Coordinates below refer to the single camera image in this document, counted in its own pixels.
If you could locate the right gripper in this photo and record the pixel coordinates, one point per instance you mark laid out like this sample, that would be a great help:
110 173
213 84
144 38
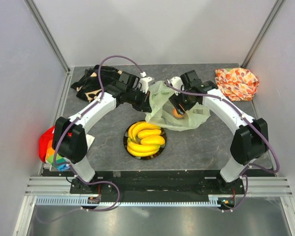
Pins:
175 100

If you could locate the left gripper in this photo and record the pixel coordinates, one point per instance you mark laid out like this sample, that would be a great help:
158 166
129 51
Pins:
144 105

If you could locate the orange fake fruit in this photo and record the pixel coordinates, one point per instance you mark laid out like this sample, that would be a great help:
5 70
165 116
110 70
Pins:
176 114

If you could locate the pale green plastic bag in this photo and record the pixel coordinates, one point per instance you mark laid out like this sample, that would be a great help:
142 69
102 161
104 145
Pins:
163 111

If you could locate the yellow fake banana bunch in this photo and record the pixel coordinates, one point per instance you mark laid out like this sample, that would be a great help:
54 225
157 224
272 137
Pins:
139 126
139 150

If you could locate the wrinkled yellow fake fruit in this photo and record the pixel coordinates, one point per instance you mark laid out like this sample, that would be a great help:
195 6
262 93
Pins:
149 132

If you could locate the smooth yellow fake mango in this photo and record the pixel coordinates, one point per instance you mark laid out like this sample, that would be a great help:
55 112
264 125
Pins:
153 140

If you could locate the black rimmed ceramic plate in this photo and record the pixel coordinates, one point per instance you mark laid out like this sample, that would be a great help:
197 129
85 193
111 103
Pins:
125 137

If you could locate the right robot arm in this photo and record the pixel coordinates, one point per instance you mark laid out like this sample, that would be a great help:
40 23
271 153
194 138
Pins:
249 134

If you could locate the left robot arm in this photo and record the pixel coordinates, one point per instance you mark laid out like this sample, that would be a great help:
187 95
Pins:
70 136

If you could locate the black floral patterned cloth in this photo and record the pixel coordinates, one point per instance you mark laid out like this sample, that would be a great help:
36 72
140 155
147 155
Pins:
88 87

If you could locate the orange floral cloth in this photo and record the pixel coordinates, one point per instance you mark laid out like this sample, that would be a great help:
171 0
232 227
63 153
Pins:
237 84

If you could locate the rainbow striped cloth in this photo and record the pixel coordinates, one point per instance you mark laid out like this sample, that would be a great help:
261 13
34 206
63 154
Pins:
46 152

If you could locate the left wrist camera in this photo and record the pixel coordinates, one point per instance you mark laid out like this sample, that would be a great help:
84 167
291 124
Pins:
145 82

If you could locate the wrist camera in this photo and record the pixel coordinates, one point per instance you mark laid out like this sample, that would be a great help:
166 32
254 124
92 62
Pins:
176 82
145 82

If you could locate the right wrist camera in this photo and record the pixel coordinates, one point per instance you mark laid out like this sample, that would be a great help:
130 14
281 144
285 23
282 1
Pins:
176 82

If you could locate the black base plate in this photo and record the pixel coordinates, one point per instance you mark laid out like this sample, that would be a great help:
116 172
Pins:
204 182

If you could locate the grey slotted cable duct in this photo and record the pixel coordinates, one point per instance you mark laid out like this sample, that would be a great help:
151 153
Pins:
88 201

